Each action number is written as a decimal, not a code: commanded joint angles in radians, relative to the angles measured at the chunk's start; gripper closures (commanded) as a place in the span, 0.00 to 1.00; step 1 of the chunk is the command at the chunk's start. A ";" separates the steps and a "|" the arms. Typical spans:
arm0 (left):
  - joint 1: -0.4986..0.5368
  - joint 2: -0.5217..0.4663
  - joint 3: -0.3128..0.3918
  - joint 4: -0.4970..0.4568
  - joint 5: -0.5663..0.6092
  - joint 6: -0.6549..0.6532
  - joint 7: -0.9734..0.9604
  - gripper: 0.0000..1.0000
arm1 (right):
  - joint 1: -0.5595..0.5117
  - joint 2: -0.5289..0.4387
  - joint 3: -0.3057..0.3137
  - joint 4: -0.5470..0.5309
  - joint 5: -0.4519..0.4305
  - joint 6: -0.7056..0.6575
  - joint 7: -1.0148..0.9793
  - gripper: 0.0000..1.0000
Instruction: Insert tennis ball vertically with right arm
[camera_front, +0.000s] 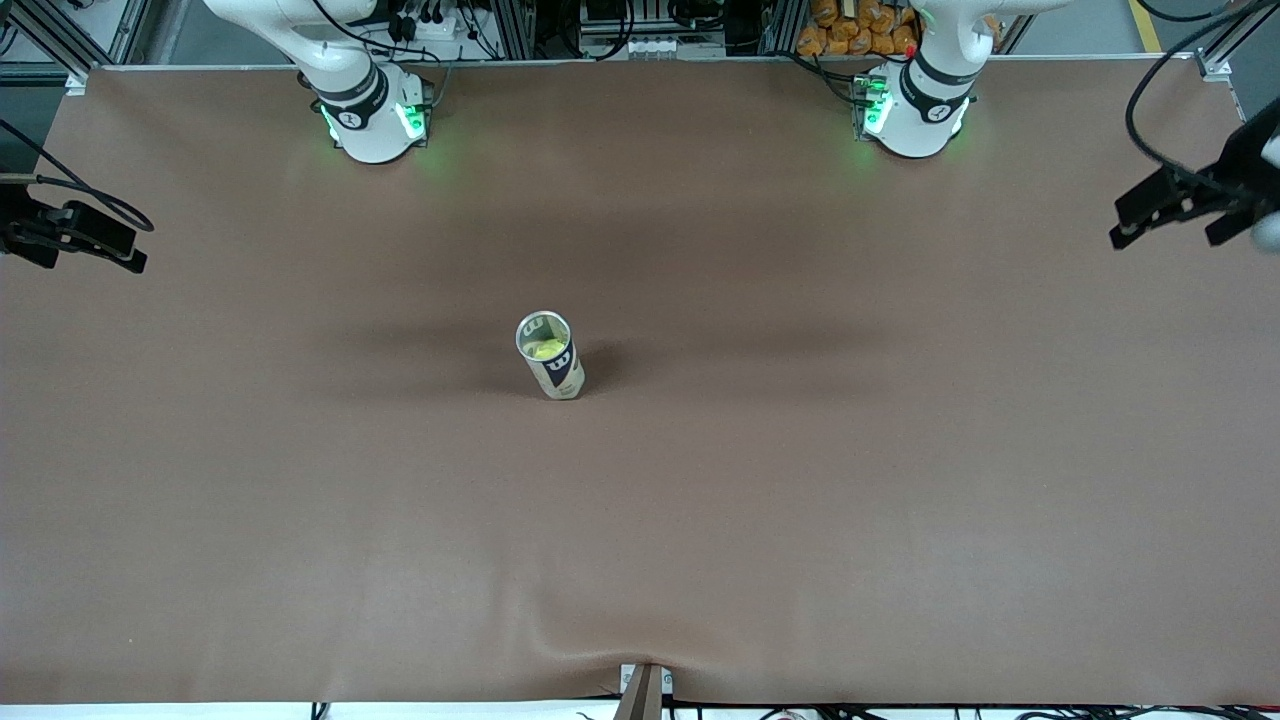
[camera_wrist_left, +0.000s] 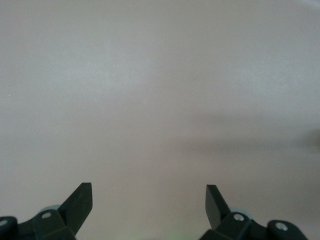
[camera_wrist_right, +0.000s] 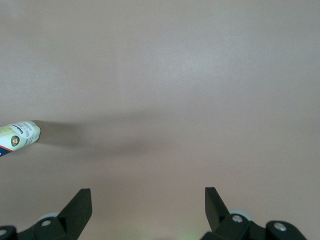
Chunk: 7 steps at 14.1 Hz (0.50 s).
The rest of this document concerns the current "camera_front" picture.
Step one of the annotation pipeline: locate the orange objects pile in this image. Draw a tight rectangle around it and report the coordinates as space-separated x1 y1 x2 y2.
795 0 923 58

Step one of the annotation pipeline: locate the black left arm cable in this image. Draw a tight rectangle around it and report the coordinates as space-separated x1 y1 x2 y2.
1125 0 1280 196

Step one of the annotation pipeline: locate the white blue tennis ball can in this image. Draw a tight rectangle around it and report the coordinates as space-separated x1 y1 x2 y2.
515 310 587 402

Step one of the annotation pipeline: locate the aluminium frame post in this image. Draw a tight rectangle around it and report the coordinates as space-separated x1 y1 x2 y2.
762 0 806 56
497 0 536 59

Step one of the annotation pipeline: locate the brown table mat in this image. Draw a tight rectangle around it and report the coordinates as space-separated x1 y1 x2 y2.
0 55 1280 707

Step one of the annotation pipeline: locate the white power strip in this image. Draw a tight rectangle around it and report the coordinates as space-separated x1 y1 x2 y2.
385 12 473 43

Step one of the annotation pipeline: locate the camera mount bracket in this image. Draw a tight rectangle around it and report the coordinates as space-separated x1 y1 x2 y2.
617 662 674 720

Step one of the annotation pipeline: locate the aluminium frame strut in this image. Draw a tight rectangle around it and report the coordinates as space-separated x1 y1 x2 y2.
0 0 93 96
1195 0 1280 83

